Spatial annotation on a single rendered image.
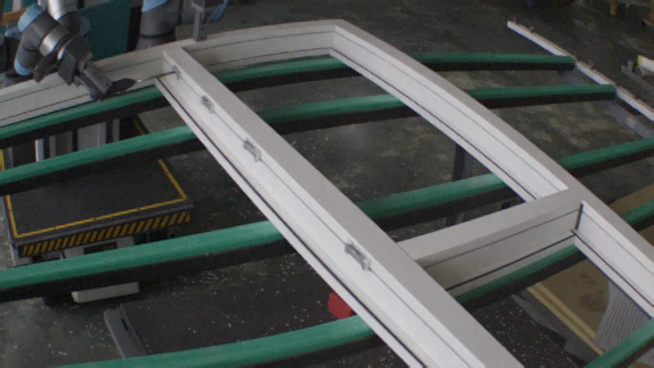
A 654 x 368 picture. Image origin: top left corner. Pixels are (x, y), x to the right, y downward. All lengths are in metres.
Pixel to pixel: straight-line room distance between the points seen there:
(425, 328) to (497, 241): 0.23
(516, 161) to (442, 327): 0.53
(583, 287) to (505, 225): 0.51
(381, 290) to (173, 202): 1.37
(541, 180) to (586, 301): 0.34
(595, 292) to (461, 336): 0.73
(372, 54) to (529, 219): 0.70
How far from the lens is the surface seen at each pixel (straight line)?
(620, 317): 1.51
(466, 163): 1.69
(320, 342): 0.97
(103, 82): 1.50
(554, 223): 1.20
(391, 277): 0.97
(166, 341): 1.38
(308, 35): 1.81
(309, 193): 1.12
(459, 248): 1.05
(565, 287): 1.55
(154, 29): 2.18
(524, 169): 1.36
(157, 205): 2.30
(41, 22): 1.55
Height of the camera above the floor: 1.48
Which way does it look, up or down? 29 degrees down
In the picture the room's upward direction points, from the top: 4 degrees clockwise
